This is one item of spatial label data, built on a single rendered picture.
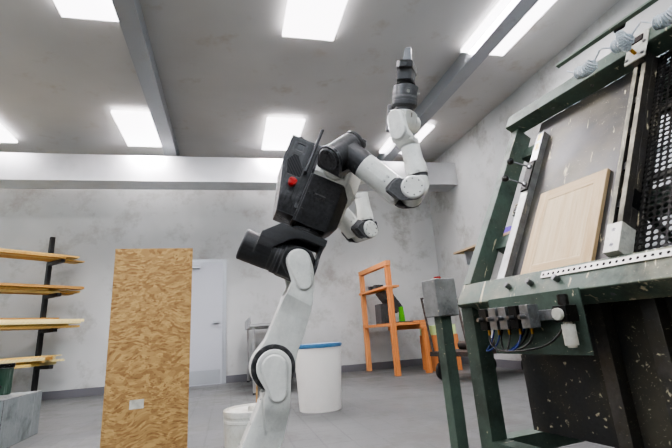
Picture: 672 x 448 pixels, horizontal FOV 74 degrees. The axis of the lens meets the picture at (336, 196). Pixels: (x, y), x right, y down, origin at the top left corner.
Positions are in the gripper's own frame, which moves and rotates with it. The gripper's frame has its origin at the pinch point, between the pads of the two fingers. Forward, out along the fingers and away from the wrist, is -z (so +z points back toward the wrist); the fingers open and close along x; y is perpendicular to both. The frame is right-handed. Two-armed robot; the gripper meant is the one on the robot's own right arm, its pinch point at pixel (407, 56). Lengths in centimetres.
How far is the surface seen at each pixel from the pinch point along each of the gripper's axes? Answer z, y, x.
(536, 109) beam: -15, 50, 131
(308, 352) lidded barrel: 189, -134, 255
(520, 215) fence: 49, 43, 95
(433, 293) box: 91, 5, 73
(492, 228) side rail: 57, 29, 113
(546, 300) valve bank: 85, 52, 48
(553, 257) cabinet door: 68, 56, 63
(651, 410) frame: 120, 89, 50
